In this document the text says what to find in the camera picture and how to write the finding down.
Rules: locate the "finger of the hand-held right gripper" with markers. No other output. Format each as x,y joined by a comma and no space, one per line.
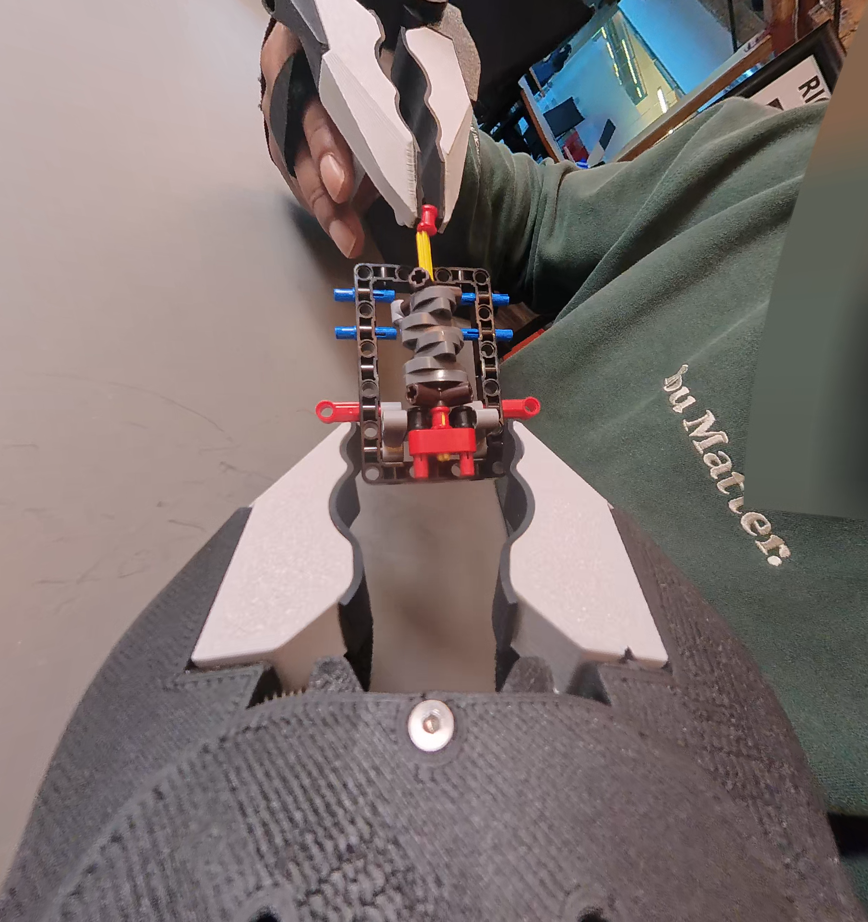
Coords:
358,93
445,108

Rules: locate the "person's right hand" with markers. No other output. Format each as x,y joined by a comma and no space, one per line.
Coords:
329,169

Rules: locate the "black lego frame assembly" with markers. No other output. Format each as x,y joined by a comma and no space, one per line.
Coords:
434,338

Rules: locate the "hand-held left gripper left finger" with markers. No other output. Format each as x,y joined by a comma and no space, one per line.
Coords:
275,562

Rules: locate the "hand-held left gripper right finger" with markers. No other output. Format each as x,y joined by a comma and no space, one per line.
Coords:
585,569

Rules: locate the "yellow lego axle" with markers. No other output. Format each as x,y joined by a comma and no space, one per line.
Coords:
425,248

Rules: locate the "glass window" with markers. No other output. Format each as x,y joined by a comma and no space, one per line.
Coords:
621,57

